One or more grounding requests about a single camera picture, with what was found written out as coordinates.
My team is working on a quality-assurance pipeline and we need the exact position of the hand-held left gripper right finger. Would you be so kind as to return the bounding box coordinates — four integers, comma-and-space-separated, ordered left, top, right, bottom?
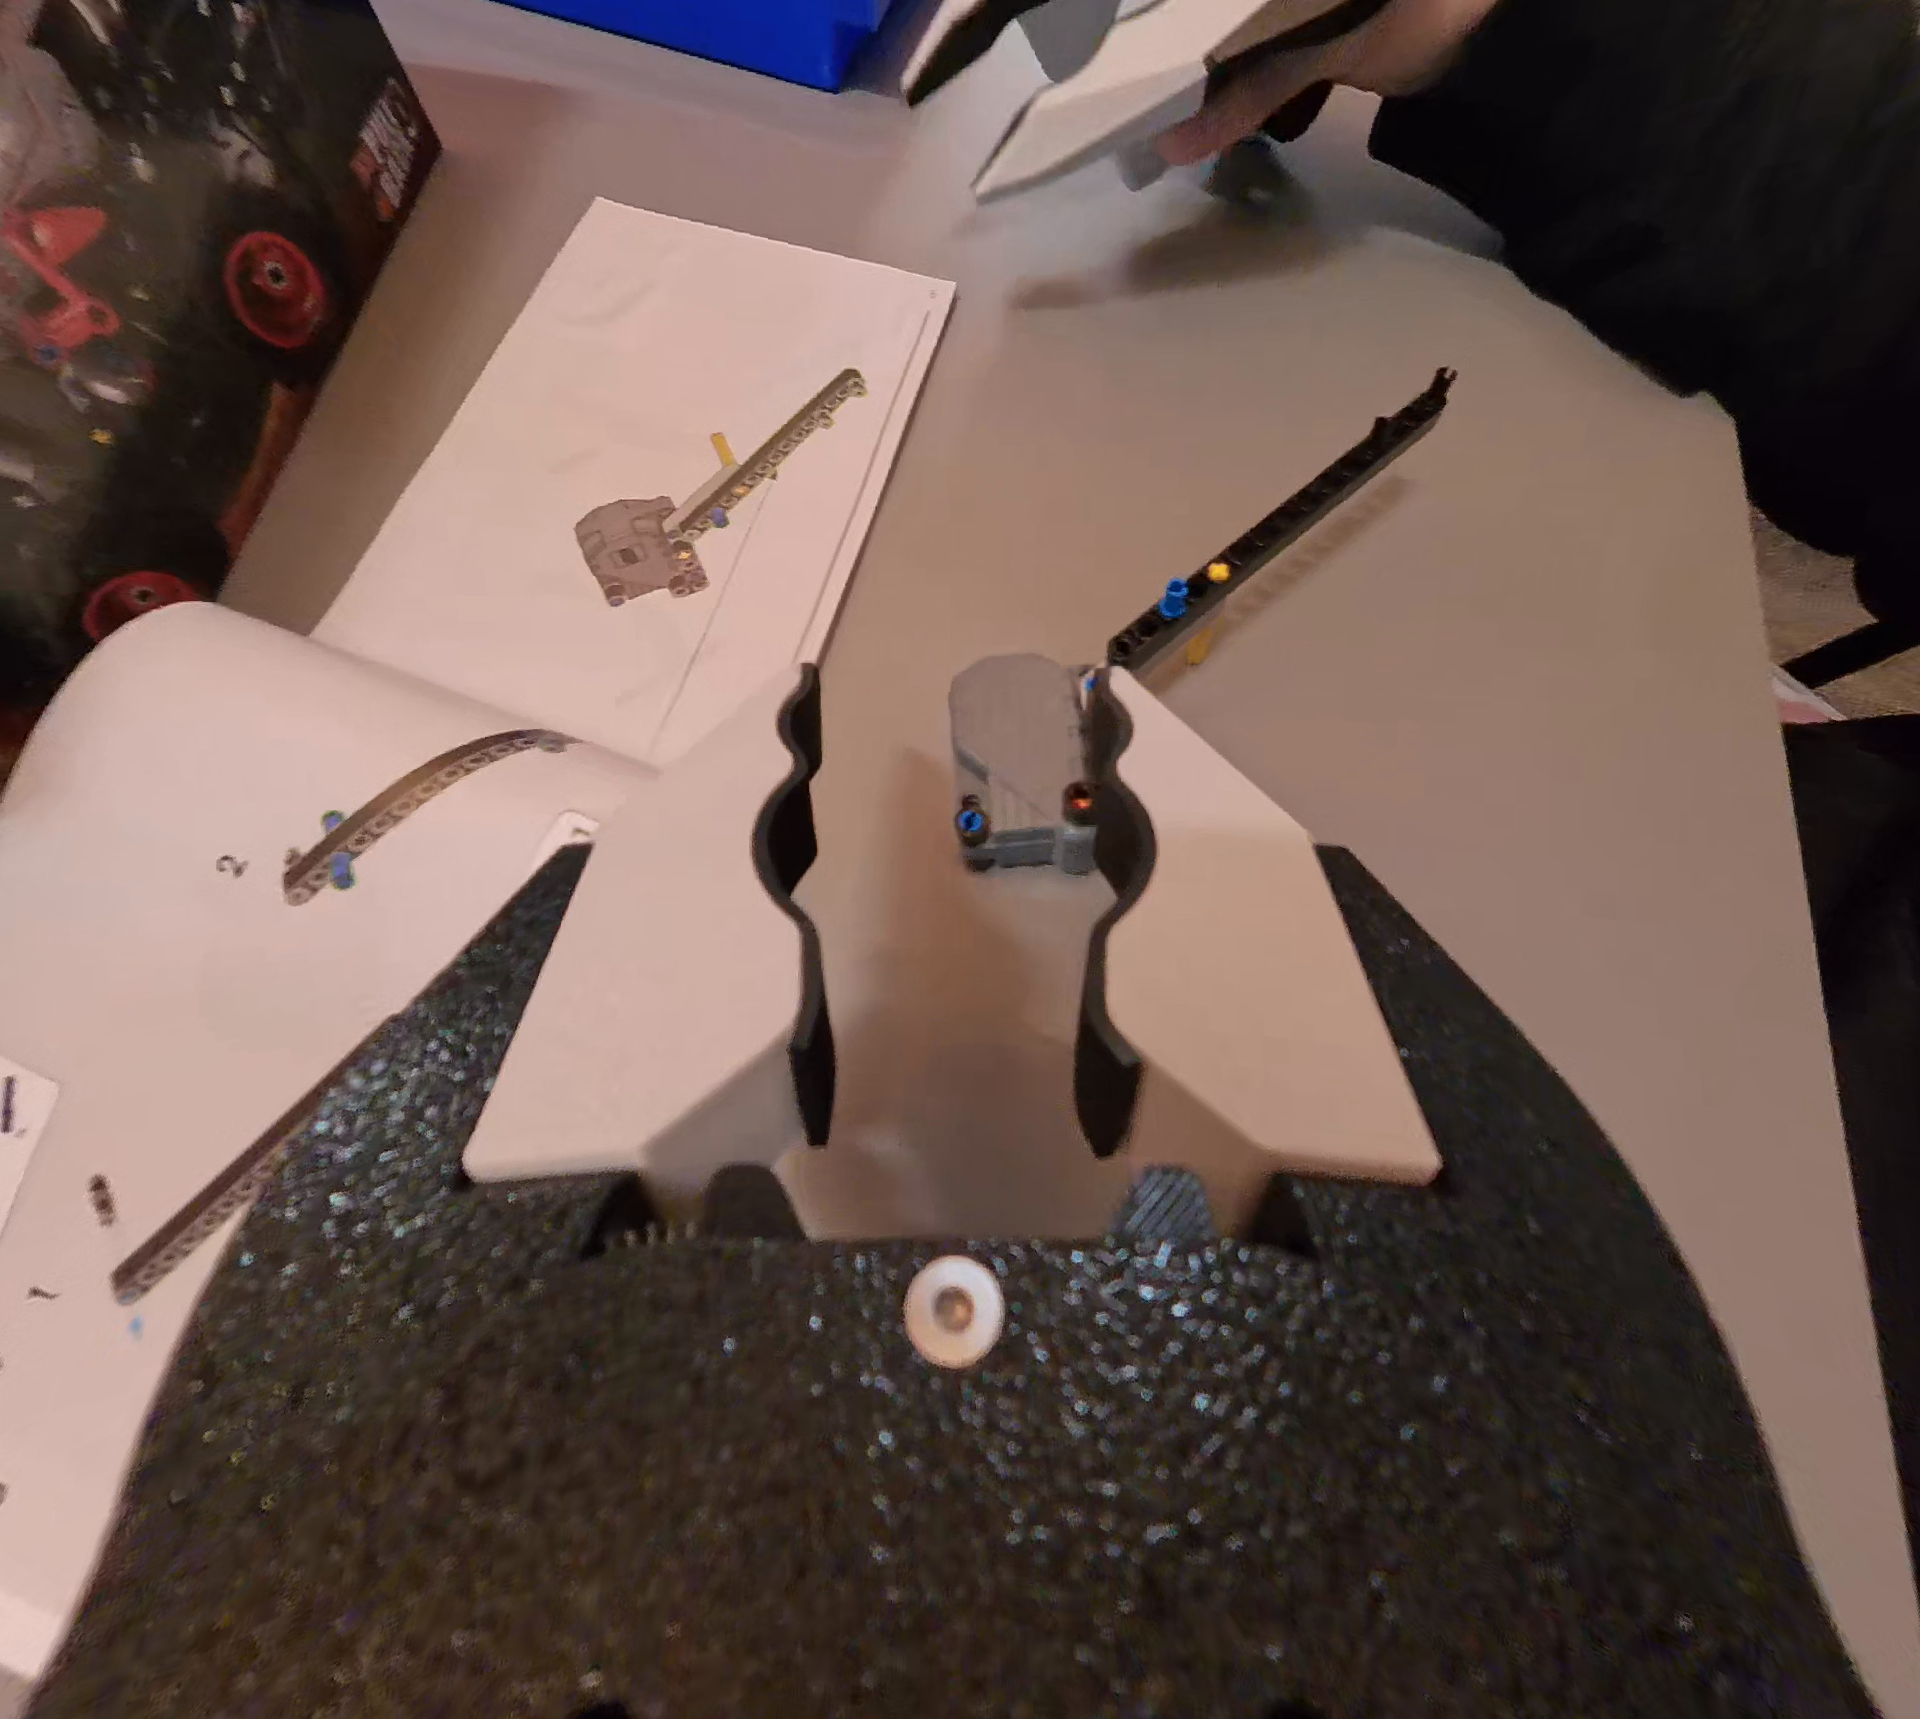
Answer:
1073, 663, 1446, 1225

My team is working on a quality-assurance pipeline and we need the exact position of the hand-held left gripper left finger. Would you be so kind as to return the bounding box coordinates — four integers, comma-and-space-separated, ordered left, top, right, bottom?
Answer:
459, 661, 840, 1187

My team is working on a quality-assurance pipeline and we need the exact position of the black toy beam assembly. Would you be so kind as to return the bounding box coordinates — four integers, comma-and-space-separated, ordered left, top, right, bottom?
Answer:
949, 365, 1461, 875

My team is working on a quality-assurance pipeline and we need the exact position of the person's right forearm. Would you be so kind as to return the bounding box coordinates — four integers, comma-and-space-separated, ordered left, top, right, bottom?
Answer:
1321, 0, 1920, 611

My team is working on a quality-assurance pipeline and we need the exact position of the grey desk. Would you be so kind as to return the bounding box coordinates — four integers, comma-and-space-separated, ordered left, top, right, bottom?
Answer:
216, 0, 1920, 1719

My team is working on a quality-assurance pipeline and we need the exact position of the white instruction booklet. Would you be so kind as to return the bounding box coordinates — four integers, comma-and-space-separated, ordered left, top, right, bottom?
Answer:
0, 195, 961, 1660

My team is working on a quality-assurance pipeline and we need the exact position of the black toy set box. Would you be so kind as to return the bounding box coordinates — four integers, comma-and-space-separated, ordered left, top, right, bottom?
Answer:
0, 0, 443, 701

